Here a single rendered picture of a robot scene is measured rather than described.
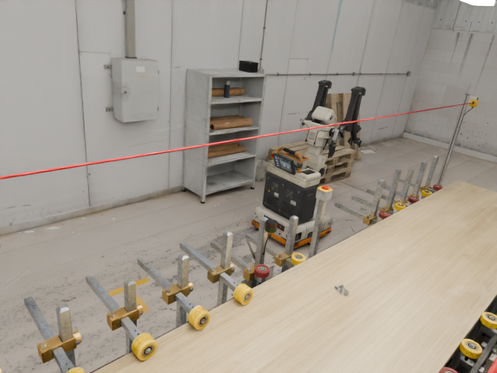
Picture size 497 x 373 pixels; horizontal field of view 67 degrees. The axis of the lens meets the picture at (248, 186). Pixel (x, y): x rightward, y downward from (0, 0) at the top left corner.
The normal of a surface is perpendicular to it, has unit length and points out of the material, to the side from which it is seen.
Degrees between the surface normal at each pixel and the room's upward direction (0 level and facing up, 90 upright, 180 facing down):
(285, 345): 0
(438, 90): 90
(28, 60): 90
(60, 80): 90
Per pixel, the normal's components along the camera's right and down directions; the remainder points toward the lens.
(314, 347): 0.10, -0.92
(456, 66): -0.72, 0.20
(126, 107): 0.68, 0.35
